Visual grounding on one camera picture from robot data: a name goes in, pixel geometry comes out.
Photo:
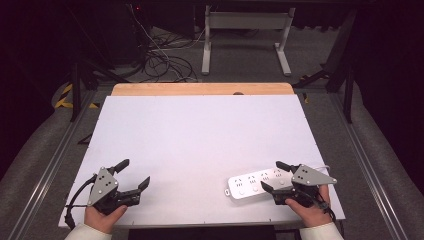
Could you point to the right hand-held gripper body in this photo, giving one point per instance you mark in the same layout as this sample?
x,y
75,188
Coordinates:
x,y
310,176

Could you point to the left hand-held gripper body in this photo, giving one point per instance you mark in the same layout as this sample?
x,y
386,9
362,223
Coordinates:
x,y
103,186

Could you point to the white power strip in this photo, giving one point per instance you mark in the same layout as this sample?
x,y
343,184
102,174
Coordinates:
x,y
253,185

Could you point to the person's left hand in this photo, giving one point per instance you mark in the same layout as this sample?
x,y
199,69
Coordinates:
x,y
101,218

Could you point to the person's right hand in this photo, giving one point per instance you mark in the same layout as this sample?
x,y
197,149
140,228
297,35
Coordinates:
x,y
311,213

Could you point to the white board table cover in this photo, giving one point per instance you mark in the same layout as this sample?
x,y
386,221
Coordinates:
x,y
200,140

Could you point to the yellow black hazard tape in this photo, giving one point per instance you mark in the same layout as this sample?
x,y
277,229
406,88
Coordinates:
x,y
66,98

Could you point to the black metal stand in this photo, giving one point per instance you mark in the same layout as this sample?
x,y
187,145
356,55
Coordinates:
x,y
340,66
81,80

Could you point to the aluminium floor rail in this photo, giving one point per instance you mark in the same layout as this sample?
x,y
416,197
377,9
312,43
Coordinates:
x,y
50,166
365,166

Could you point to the white metal desk frame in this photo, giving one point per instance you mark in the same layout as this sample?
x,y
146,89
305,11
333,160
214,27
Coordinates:
x,y
246,21

